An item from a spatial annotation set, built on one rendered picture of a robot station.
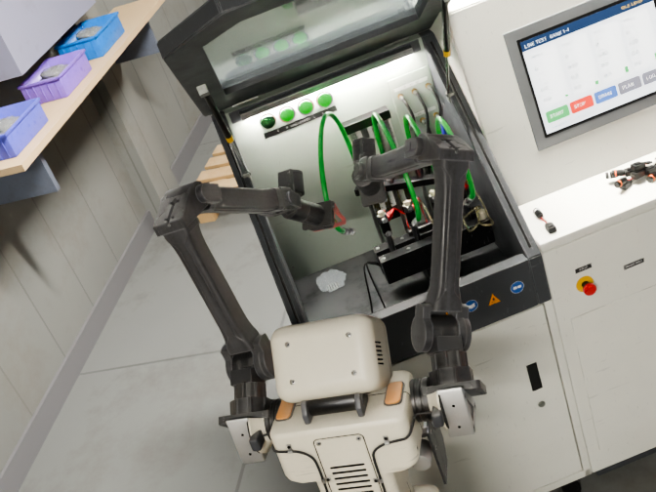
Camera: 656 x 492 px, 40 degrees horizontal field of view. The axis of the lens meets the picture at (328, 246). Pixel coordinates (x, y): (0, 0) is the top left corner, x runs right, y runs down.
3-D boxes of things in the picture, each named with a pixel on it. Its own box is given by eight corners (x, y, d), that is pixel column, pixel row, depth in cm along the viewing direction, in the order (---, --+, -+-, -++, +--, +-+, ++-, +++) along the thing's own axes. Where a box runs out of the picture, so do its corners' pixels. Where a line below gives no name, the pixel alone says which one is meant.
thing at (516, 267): (333, 389, 249) (315, 345, 240) (330, 379, 252) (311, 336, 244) (539, 305, 250) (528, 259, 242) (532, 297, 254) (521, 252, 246)
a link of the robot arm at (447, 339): (439, 358, 175) (464, 358, 176) (432, 308, 178) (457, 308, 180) (422, 369, 183) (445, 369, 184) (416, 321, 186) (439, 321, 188)
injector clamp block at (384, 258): (394, 303, 265) (381, 262, 258) (386, 286, 274) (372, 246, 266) (501, 261, 266) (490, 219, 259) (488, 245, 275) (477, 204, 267)
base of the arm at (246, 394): (216, 424, 185) (269, 416, 182) (215, 386, 188) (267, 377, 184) (234, 430, 193) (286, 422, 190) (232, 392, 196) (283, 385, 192)
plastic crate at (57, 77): (54, 79, 439) (44, 59, 434) (94, 67, 433) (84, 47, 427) (26, 108, 412) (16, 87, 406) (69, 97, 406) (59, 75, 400)
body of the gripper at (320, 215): (307, 207, 238) (287, 202, 232) (336, 201, 231) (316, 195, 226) (307, 231, 236) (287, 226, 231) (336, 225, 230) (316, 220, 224)
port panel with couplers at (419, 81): (417, 173, 280) (389, 84, 265) (413, 169, 283) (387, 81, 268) (455, 157, 281) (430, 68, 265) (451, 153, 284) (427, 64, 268)
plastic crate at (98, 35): (87, 42, 479) (78, 21, 473) (127, 30, 472) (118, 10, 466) (63, 67, 450) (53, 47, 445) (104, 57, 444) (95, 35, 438)
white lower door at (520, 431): (394, 549, 283) (329, 392, 248) (392, 544, 285) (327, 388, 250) (583, 471, 285) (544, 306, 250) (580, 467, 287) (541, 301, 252)
